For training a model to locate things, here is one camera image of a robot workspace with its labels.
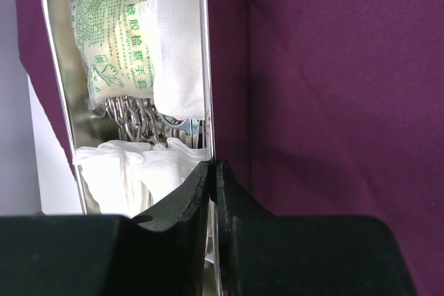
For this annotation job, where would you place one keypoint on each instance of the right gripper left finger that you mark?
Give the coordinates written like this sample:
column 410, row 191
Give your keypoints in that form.
column 159, row 252

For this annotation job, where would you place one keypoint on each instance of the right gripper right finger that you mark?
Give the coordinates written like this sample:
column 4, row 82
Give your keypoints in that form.
column 264, row 254

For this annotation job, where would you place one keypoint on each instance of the white gauze pad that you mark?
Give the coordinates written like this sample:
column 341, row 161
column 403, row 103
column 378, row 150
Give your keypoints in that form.
column 163, row 168
column 110, row 178
column 175, row 49

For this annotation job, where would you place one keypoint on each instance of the steel hemostat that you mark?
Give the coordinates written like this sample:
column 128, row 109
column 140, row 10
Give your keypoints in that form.
column 136, row 118

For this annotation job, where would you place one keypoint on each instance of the stainless steel tray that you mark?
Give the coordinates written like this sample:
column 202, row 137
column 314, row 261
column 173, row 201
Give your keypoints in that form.
column 87, row 128

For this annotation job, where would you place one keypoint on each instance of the packaged gauze bag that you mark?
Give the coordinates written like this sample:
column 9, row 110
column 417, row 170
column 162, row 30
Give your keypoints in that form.
column 113, row 46

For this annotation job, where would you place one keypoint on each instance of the purple cloth drape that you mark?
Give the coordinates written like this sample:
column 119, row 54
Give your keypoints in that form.
column 336, row 107

